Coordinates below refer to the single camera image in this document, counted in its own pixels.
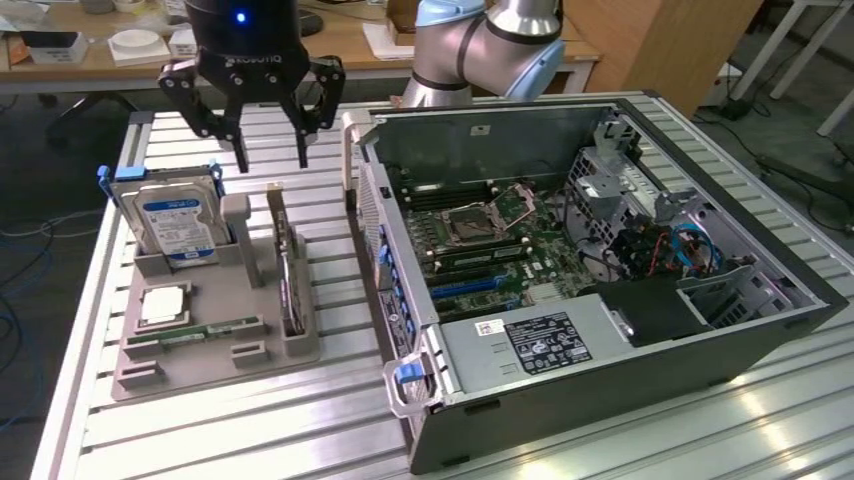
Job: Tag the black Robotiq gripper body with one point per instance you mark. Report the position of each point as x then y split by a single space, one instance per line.
247 55

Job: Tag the GPU card with brass bracket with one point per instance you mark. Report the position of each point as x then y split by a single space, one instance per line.
289 260

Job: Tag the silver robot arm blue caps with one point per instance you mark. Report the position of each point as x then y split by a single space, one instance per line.
454 45

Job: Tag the black RAM slot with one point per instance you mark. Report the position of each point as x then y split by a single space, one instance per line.
454 202

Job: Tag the blue slot retaining clip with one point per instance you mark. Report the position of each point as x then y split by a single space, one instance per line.
393 279
385 258
399 299
406 319

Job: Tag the blue expansion slot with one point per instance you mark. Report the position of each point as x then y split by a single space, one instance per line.
467 289

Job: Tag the small white box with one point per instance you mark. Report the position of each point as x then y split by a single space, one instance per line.
181 45

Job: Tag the black lamp base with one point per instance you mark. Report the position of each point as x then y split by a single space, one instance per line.
314 25

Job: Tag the white paper stack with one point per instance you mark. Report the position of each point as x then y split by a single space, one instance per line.
387 47

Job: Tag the white round holder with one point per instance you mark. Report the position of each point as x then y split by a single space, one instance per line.
137 47

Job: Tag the wooden desk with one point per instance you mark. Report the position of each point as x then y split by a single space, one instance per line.
81 72

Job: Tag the cardboard box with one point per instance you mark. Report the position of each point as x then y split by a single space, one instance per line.
401 12

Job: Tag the white cup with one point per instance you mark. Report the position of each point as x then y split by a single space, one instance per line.
130 5

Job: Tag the white box with black lid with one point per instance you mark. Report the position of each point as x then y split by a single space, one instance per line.
60 52

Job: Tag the grey cup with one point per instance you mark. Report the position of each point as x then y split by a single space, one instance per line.
98 6

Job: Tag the hard disk with blue carrier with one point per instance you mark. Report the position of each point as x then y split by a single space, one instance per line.
175 225

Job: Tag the orange box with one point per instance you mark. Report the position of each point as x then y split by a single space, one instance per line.
16 50

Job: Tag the CPU socket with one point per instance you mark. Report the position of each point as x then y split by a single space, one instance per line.
470 225

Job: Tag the metal socket cover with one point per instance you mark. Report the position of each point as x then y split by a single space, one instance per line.
516 202

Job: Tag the green RAM stick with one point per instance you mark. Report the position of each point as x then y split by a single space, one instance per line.
481 256
187 332

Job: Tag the grey parts rack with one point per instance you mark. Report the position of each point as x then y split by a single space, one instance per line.
221 300

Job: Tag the silver CPU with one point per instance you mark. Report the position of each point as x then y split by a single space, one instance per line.
166 305

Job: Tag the green motherboard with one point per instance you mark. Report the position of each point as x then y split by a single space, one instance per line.
534 260

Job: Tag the grey metal drive cage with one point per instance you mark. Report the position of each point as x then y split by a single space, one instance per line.
601 200

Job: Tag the wooden cabinet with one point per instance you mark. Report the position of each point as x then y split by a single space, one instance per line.
668 40

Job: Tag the blue case latch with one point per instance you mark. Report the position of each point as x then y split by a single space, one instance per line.
409 375

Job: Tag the grey power supply unit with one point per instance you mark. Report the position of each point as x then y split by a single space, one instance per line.
481 360

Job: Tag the black power adapter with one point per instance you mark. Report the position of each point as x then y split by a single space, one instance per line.
736 110

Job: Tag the grey disk bay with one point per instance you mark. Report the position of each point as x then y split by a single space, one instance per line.
721 300

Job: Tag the open black PC case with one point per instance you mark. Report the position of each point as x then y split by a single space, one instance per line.
601 400

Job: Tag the white table frame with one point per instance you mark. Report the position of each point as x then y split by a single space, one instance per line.
804 50

